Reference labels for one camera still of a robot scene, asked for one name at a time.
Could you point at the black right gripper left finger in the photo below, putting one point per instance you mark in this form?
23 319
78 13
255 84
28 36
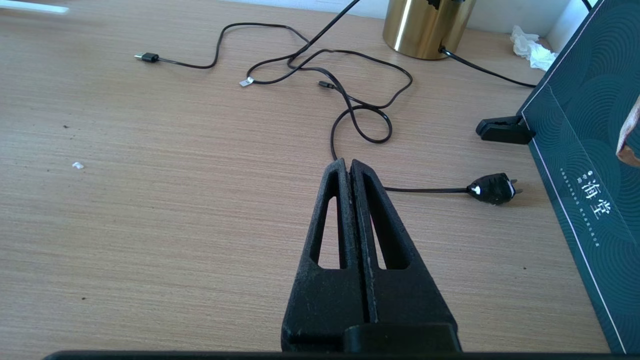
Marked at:
320 300

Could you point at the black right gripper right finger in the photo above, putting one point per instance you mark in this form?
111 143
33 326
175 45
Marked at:
410 300

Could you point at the white router with antennas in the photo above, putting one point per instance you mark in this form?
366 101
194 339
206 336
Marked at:
30 7

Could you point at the brass desk lamp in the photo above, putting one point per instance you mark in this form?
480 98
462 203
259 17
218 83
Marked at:
425 25

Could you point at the small white paper scrap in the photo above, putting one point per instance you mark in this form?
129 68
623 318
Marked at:
78 165

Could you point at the crumpled white tissue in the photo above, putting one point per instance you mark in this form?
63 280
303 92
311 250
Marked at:
535 50

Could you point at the black clip on lamp base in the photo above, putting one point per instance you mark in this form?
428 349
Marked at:
435 3

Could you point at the black standing frame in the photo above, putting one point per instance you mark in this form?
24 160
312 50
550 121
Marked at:
590 125

